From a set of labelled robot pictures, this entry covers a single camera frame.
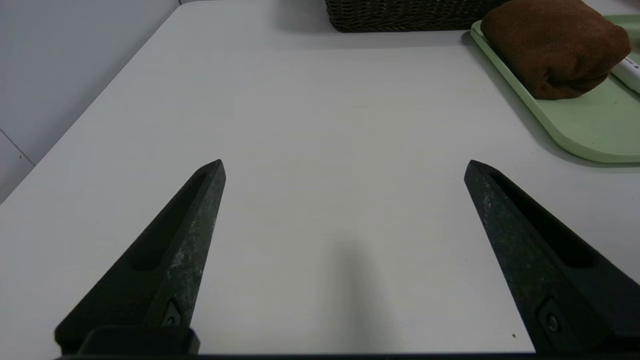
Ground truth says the thick white marker pen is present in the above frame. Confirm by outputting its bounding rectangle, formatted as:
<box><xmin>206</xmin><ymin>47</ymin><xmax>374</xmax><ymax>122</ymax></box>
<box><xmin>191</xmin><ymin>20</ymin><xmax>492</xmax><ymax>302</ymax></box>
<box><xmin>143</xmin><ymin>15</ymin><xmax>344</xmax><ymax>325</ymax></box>
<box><xmin>611</xmin><ymin>56</ymin><xmax>640</xmax><ymax>95</ymax></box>

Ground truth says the light green plastic tray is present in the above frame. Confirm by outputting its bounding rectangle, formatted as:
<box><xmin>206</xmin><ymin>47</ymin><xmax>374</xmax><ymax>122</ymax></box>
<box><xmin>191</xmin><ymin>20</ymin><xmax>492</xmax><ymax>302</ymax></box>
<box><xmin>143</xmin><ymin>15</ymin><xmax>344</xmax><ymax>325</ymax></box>
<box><xmin>470</xmin><ymin>14</ymin><xmax>640</xmax><ymax>164</ymax></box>

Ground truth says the brown towel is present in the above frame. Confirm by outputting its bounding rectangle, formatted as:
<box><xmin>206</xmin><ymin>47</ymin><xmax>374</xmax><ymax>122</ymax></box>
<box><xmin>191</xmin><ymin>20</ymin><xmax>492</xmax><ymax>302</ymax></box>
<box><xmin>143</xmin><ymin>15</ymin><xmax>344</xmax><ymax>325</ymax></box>
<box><xmin>480</xmin><ymin>0</ymin><xmax>632</xmax><ymax>100</ymax></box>

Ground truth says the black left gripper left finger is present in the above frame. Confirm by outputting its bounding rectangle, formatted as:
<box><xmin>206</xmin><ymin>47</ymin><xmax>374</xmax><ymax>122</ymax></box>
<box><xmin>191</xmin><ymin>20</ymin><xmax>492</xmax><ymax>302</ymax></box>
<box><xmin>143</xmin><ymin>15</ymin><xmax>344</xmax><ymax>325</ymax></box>
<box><xmin>54</xmin><ymin>159</ymin><xmax>227</xmax><ymax>357</ymax></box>

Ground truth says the dark brown wicker basket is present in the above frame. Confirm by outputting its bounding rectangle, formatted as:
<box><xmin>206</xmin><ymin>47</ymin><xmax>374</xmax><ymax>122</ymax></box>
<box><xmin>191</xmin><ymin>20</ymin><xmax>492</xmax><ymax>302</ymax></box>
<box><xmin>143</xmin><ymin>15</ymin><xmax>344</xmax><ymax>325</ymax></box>
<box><xmin>325</xmin><ymin>0</ymin><xmax>511</xmax><ymax>33</ymax></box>

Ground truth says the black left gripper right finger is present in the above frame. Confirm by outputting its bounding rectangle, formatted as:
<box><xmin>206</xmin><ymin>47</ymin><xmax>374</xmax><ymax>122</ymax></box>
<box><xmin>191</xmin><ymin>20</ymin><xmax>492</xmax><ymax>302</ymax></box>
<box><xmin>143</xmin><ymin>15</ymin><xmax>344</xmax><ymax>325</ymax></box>
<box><xmin>463</xmin><ymin>159</ymin><xmax>640</xmax><ymax>355</ymax></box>

